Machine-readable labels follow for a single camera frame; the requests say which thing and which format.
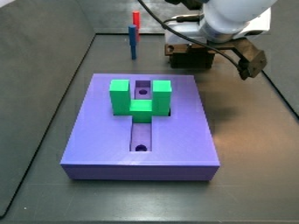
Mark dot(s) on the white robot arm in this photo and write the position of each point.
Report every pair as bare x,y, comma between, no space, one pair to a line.
229,19

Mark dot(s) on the blue hexagonal peg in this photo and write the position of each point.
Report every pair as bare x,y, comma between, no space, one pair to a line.
133,40

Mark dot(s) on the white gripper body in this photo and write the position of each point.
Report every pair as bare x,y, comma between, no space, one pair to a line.
189,29

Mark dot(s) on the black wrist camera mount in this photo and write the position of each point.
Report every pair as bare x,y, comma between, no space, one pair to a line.
253,59

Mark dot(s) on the brown T-shaped block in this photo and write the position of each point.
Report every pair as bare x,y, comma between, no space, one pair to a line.
172,49

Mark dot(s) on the red hexagonal peg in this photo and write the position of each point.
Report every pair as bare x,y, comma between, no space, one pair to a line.
137,22

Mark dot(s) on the purple base block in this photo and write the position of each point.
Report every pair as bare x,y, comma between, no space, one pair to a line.
113,148

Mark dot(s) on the black angle fixture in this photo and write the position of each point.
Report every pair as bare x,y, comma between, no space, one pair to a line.
198,57

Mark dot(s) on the green U-shaped block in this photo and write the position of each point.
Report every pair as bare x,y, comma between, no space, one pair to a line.
142,109

